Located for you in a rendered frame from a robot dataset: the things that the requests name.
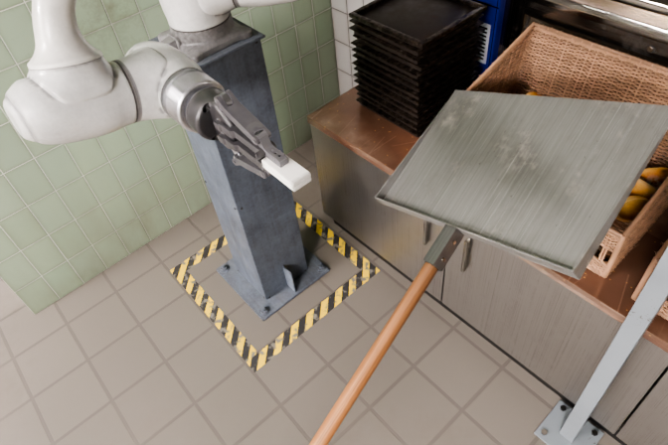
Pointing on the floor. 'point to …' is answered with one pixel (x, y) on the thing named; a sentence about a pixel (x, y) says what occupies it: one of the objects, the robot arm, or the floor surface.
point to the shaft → (374, 356)
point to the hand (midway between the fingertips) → (285, 170)
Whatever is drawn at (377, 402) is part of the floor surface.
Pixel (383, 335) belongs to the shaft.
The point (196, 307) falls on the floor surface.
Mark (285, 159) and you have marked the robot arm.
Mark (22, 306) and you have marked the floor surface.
